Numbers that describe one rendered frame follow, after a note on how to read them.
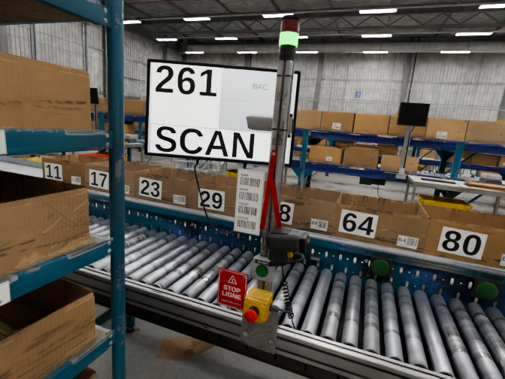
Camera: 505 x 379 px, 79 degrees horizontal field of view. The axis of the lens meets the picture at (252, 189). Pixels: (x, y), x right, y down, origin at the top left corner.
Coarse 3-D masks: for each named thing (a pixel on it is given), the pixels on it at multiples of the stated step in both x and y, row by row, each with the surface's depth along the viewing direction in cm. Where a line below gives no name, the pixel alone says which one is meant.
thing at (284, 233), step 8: (272, 232) 86; (280, 232) 85; (288, 232) 85; (296, 232) 86; (304, 232) 87; (272, 240) 85; (280, 240) 85; (288, 240) 84; (296, 240) 83; (304, 240) 83; (272, 248) 86; (280, 248) 85; (288, 248) 84; (296, 248) 83; (304, 248) 83; (272, 256) 89; (280, 256) 87; (288, 256) 87; (272, 264) 88; (280, 264) 87
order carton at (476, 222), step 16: (432, 208) 155; (448, 208) 153; (432, 224) 130; (448, 224) 128; (464, 224) 126; (480, 224) 149; (496, 224) 146; (432, 240) 131; (496, 240) 123; (448, 256) 130; (464, 256) 128; (496, 256) 124
